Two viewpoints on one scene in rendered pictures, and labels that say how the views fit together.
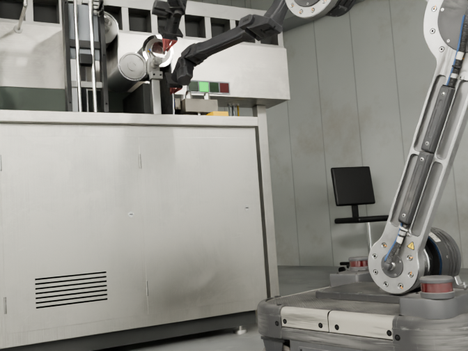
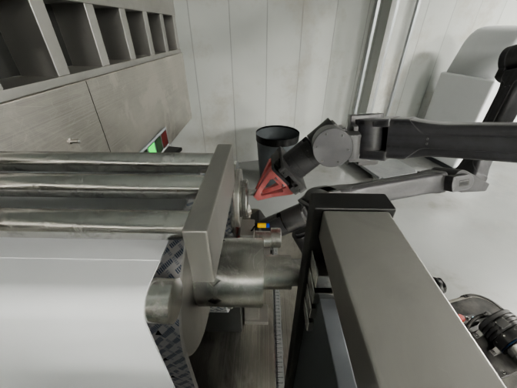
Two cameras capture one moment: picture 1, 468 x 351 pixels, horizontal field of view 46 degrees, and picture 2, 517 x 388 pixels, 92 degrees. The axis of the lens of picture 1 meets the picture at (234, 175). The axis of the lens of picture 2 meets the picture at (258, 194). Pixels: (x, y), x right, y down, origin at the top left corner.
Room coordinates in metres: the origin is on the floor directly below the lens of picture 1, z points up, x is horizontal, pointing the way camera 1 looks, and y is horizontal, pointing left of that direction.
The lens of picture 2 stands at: (2.19, 0.64, 1.53)
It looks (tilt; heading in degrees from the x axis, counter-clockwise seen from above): 33 degrees down; 298
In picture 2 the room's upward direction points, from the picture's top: straight up
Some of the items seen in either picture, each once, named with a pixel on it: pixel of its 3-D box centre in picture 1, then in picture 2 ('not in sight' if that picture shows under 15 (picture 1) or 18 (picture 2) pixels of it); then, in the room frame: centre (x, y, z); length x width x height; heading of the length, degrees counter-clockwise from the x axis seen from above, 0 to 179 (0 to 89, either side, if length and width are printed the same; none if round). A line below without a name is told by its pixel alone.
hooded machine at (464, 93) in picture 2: not in sight; (479, 101); (1.32, -3.50, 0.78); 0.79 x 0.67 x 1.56; 43
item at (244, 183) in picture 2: (159, 50); (242, 198); (2.41, 0.30, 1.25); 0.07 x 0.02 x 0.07; 117
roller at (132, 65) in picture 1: (125, 73); not in sight; (2.48, 0.46, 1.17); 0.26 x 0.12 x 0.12; 27
